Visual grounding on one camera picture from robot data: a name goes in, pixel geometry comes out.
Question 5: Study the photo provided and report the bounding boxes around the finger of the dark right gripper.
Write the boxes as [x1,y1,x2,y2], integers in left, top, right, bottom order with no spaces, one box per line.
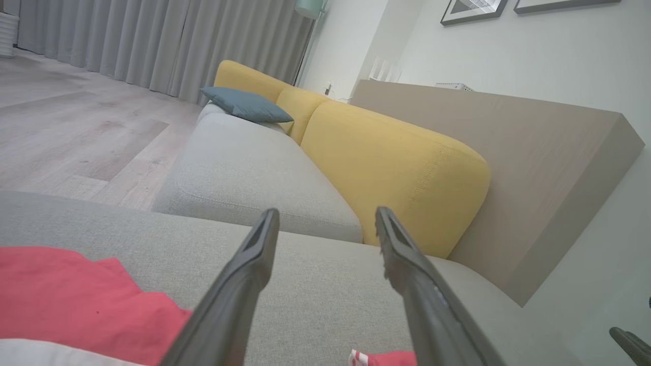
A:
[609,326,651,366]

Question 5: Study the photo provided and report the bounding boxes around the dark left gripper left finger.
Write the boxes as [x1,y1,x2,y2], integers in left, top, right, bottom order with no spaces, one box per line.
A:
[158,208,281,366]

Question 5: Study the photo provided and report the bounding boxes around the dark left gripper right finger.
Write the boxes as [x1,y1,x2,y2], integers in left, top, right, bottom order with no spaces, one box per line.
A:
[375,205,507,366]

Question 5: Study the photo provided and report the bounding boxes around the red basketball jersey white trim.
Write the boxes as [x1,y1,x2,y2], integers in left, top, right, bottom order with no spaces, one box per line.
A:
[348,349,419,366]

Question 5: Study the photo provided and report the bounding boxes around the red shorts white stripe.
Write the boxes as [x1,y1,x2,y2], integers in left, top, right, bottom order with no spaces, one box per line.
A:
[0,246,193,366]

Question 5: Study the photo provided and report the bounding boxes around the small grey sofa seat cushion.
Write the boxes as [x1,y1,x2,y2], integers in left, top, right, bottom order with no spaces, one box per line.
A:
[152,102,364,244]

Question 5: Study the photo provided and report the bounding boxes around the big yellow sofa back cushion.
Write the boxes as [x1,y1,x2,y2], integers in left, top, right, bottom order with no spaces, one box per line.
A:
[300,100,492,259]

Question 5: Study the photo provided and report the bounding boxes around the beige wooden shelf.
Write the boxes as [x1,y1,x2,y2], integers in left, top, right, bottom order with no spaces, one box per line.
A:
[350,79,646,308]

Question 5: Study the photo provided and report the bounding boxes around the blue throw pillow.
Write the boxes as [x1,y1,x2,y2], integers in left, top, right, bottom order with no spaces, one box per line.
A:
[199,86,295,124]

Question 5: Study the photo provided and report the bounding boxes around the white ribbed rack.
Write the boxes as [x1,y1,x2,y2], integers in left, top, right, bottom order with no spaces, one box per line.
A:
[368,56,403,83]

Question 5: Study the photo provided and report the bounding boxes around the grey curtain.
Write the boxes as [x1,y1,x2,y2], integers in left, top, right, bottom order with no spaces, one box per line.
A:
[15,0,317,106]

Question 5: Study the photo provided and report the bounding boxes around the teal lamp shade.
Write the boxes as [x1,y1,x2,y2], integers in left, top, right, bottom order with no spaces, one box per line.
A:
[294,0,327,20]

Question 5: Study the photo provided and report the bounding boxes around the white ribbed appliance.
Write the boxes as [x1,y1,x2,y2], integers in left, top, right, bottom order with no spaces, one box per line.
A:
[0,12,20,58]

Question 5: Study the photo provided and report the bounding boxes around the black framed wall picture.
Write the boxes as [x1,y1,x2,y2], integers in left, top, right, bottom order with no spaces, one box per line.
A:
[513,0,623,15]
[440,0,509,26]

